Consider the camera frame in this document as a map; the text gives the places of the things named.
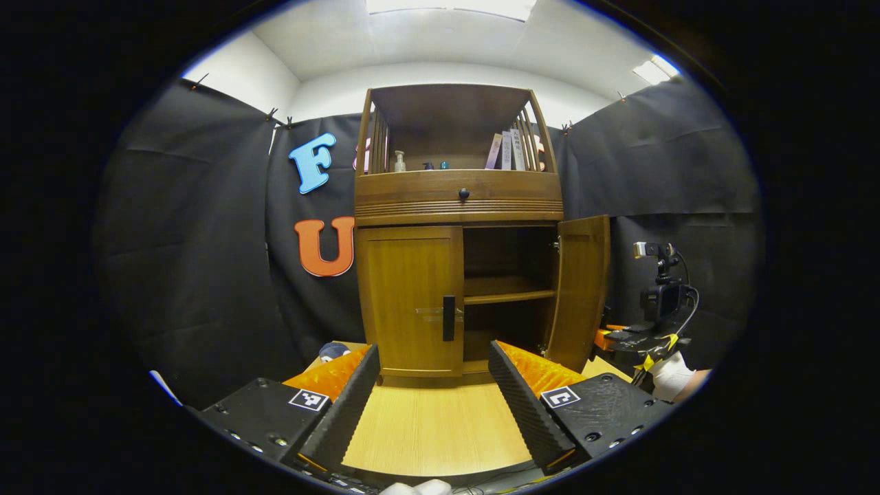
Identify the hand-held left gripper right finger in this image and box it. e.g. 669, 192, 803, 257
487, 339, 678, 475

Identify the small ceiling light panel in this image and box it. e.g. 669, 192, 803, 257
632, 55, 681, 85

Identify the large ceiling light panel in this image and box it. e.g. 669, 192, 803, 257
364, 0, 537, 21

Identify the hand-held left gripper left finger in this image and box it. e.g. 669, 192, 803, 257
196, 344, 382, 479

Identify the black backdrop cloth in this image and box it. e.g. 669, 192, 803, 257
93, 76, 764, 410

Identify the wooden inner shelf board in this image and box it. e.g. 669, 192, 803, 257
464, 276, 558, 305

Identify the wooden double-door shoe cabinet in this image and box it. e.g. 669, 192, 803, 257
354, 84, 611, 387

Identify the wooden shoe cabinet door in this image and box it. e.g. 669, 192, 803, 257
545, 215, 611, 373
357, 227, 465, 377

